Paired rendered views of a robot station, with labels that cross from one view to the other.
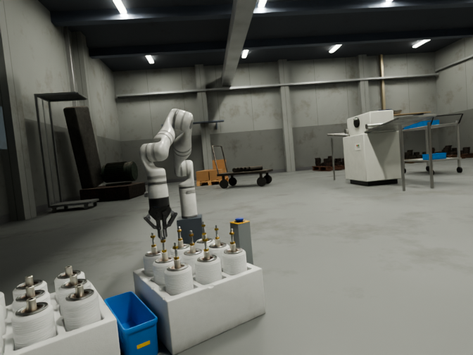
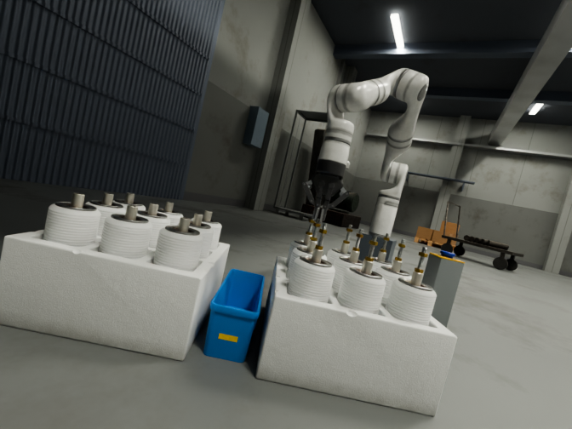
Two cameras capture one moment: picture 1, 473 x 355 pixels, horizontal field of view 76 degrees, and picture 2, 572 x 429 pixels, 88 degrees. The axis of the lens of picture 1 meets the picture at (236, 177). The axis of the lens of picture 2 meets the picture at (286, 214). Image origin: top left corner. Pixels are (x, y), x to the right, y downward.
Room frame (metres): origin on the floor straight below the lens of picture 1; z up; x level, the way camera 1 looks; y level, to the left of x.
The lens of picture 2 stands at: (0.44, -0.04, 0.38)
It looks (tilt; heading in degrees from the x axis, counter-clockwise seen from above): 4 degrees down; 32
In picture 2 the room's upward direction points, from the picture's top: 13 degrees clockwise
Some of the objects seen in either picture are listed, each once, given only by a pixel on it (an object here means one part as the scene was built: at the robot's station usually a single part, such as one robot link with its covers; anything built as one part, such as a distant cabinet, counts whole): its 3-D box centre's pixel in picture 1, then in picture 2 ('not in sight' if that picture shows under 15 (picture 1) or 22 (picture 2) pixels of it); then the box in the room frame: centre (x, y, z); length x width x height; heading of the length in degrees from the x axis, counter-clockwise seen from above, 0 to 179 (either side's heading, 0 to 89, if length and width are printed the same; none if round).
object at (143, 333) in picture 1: (130, 324); (237, 308); (1.05, 0.42, 0.06); 0.30 x 0.11 x 0.12; 35
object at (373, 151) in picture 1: (369, 148); not in sight; (5.20, -2.30, 0.59); 2.49 x 0.63 x 1.17; 4
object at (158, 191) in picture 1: (157, 189); (334, 152); (1.17, 0.31, 0.52); 0.11 x 0.09 x 0.06; 22
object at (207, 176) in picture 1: (212, 172); (437, 233); (8.59, 0.65, 0.33); 1.22 x 0.89 x 0.65; 3
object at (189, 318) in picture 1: (196, 291); (338, 317); (1.21, 0.20, 0.09); 0.39 x 0.39 x 0.18; 34
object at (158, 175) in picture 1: (153, 163); (340, 114); (1.15, 0.31, 0.62); 0.09 x 0.07 x 0.15; 77
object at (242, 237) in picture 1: (242, 253); (432, 307); (1.44, 0.00, 0.16); 0.07 x 0.07 x 0.31; 34
